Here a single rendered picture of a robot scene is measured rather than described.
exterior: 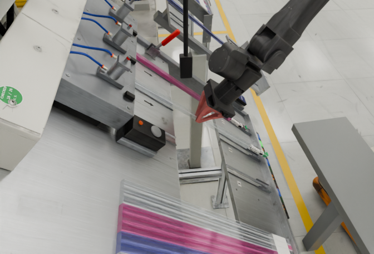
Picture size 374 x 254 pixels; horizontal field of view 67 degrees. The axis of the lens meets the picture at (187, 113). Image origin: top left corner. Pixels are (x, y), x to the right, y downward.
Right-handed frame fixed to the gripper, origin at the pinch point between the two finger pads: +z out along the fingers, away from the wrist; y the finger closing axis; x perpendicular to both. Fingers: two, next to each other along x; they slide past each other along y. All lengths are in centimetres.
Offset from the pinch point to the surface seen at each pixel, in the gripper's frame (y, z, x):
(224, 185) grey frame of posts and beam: -21, 47, 61
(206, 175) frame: -21, 43, 46
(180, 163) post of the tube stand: -49, 73, 56
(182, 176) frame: -21, 50, 36
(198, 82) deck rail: -18.9, 1.1, 4.2
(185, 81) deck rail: -18.9, 3.2, 0.4
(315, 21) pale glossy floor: -216, -25, 183
